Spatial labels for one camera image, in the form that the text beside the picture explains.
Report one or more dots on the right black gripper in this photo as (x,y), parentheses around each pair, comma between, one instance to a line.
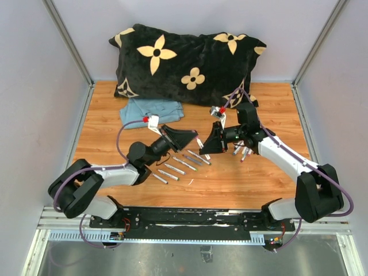
(214,144)

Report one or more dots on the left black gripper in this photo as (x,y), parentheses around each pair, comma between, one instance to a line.
(176,138)

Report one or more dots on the grey marker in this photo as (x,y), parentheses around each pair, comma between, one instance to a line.
(192,160)

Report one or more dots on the light blue capped marker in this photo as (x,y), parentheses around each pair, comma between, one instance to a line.
(175,169)

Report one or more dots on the green capped white marker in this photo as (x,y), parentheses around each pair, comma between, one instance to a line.
(169,175)

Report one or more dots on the blue capped white marker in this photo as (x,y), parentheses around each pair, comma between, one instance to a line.
(160,178)

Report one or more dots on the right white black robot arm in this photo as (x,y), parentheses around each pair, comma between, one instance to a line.
(317,189)

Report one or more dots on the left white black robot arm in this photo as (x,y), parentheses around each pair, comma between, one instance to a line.
(75,192)

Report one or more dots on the purple capped pen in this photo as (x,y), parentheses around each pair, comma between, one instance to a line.
(243,156)

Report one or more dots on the sky blue capped marker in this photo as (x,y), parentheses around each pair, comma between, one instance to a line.
(237,149)

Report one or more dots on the light blue folded cloth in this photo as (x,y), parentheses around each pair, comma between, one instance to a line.
(168,111)

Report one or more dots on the black floral pillow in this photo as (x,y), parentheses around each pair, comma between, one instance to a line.
(206,70)

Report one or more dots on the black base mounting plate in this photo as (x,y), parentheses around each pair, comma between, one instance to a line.
(189,225)

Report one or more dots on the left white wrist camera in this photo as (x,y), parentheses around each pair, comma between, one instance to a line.
(152,124)

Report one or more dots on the aluminium frame rail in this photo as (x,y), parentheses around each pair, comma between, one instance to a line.
(60,25)

